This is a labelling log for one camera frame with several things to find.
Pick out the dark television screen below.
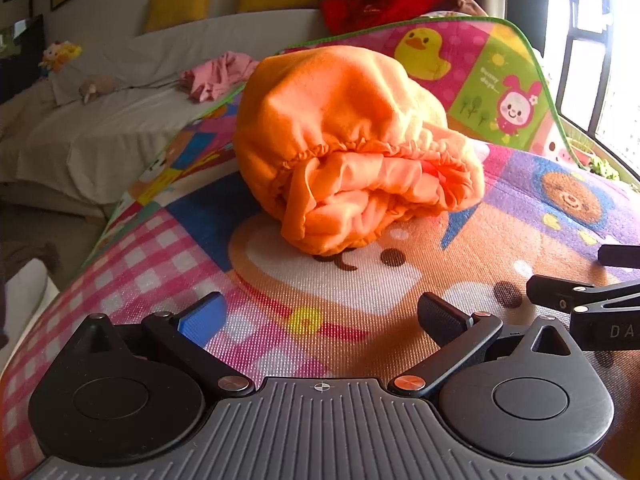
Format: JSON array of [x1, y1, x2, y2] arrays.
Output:
[[0, 14, 47, 107]]

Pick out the brown plush toy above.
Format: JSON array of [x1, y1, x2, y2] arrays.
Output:
[[78, 75, 119, 106]]

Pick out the pink garment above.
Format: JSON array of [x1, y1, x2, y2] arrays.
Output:
[[179, 51, 262, 104]]

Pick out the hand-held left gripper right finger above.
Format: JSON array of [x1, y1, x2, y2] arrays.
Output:
[[390, 292, 574, 402]]

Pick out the yellow and pink plush toy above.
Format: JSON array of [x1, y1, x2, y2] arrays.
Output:
[[38, 40, 84, 75]]

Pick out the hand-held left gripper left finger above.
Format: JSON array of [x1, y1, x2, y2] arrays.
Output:
[[70, 292, 256, 399]]

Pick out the colourful cartoon printed play mat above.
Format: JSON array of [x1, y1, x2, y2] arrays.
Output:
[[0, 16, 640, 480]]

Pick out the orange garment with green trim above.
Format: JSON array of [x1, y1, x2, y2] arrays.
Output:
[[234, 45, 487, 257]]

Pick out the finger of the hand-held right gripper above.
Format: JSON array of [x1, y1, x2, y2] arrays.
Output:
[[526, 275, 640, 314], [597, 244, 640, 269]]

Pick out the white covered sofa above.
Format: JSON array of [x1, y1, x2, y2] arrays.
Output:
[[0, 0, 501, 218]]

